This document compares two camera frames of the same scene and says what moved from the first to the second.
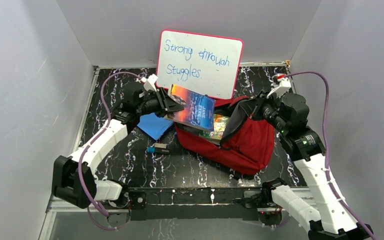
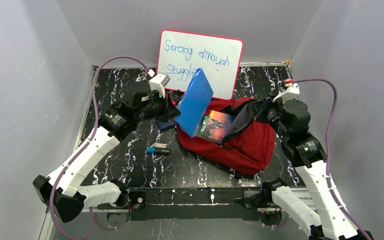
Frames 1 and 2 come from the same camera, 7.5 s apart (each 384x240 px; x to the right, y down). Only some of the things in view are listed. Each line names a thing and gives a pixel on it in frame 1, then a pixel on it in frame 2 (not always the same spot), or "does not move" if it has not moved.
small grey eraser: (160, 145) does not move
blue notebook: (154, 125) -> (194, 104)
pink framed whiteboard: (206, 64) does not move
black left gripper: (163, 105) does not move
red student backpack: (248, 143) does not move
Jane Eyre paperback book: (199, 111) -> (215, 126)
